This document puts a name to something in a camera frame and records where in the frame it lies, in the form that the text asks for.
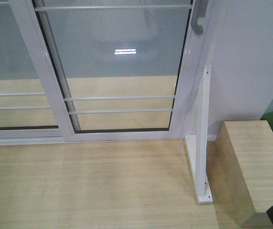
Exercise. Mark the grey curved door handle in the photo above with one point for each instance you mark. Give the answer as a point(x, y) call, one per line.
point(199, 11)

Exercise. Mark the white sliding glass door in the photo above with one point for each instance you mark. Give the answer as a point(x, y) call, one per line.
point(54, 93)

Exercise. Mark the white fixed glass door panel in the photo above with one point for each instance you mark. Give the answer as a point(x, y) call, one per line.
point(25, 111)

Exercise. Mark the light wooden box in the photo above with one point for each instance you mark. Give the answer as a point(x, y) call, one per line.
point(240, 172)

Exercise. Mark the white wooden support brace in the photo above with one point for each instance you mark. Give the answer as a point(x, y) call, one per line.
point(197, 138)

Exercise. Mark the white door frame post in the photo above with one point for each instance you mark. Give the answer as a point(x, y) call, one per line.
point(206, 43)

